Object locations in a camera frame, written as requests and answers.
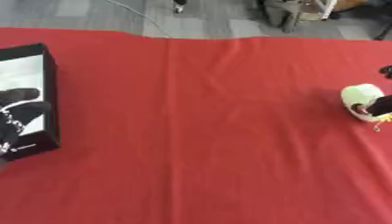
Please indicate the black box with white inside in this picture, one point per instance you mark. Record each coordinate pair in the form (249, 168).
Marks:
(49, 75)

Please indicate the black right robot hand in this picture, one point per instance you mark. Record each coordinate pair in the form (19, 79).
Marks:
(382, 105)

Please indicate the grey bag on floor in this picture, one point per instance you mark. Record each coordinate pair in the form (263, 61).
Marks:
(283, 13)

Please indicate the white stand leg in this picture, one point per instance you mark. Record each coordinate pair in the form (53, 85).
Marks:
(326, 8)

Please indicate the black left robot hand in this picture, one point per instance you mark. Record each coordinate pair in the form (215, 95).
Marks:
(15, 113)

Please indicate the black chair base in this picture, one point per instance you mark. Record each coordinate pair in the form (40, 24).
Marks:
(384, 32)

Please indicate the person's foot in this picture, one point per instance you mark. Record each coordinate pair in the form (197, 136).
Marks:
(178, 6)

